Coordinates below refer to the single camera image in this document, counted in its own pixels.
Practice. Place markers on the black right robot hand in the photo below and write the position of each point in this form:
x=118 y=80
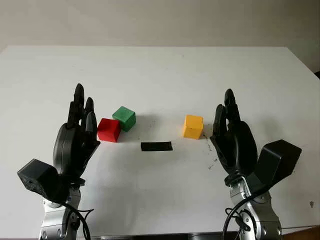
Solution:
x=241 y=147

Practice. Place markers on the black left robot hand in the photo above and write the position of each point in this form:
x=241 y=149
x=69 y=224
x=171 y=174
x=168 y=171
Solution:
x=67 y=145

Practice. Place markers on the red block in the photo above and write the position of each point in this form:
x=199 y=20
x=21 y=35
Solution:
x=108 y=130

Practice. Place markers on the yellow block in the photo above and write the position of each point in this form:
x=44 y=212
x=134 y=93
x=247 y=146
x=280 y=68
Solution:
x=192 y=127

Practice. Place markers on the green block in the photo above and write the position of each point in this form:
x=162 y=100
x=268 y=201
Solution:
x=126 y=118

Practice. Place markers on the black tape strip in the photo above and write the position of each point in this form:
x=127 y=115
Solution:
x=156 y=146

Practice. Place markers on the dark robot torso edge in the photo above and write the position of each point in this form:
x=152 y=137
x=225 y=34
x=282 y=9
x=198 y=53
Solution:
x=162 y=237

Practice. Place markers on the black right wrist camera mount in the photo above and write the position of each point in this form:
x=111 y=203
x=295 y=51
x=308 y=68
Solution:
x=277 y=160

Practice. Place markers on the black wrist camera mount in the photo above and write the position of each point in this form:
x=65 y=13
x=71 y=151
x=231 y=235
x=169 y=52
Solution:
x=277 y=160
x=37 y=177

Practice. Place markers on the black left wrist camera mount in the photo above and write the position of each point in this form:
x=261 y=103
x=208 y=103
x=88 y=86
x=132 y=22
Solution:
x=37 y=177

